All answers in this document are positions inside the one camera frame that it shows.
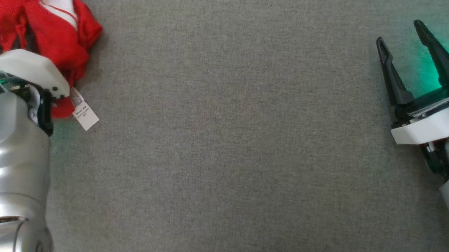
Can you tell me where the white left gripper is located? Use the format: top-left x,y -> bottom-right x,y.
0,46 -> 71,104

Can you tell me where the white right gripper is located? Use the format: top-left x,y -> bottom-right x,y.
375,18 -> 449,147

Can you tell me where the large grey sofa seat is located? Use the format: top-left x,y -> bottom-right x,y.
0,0 -> 449,252

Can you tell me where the red and white sports shirt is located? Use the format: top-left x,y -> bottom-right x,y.
0,0 -> 109,135

